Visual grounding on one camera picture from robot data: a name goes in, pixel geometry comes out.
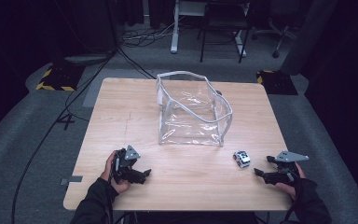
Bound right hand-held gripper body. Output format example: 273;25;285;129
262;150;310;187

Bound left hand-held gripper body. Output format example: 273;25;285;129
113;145;145;185

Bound small white toy car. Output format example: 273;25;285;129
232;150;252;169

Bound clear plastic bag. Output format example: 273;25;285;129
156;70;234;147

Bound person's right hand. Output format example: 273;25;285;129
274;161;308;201

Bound person's left hand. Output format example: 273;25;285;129
100;149;131;194

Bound grey tape strip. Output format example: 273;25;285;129
60;175;84;187

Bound black tape cross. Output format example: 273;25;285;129
55;113;76;132

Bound striped black stand base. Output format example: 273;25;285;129
35;63;85;92
255;69;299;96

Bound white desk leg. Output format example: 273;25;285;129
233;29;248;58
170;0;182;55

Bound office chair wheeled base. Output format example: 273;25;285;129
250;17;296;60

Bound grey curtain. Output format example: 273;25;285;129
279;0;338;77

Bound black metal chair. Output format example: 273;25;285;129
197;0;252;64

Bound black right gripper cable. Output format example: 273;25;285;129
280;174;303;224

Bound long black floor cable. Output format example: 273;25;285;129
10;46;119;224

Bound bundle of floor cables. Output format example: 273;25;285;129
120;15;181;49

